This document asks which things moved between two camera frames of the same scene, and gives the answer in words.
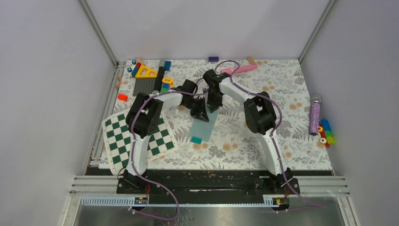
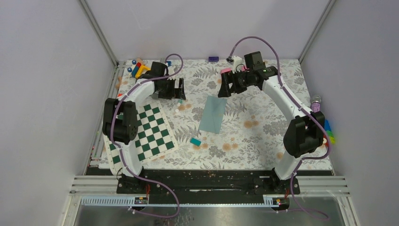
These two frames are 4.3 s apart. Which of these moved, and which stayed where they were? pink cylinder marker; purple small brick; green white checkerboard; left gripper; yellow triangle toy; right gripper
Moved: right gripper; left gripper
Stayed: purple small brick; yellow triangle toy; pink cylinder marker; green white checkerboard
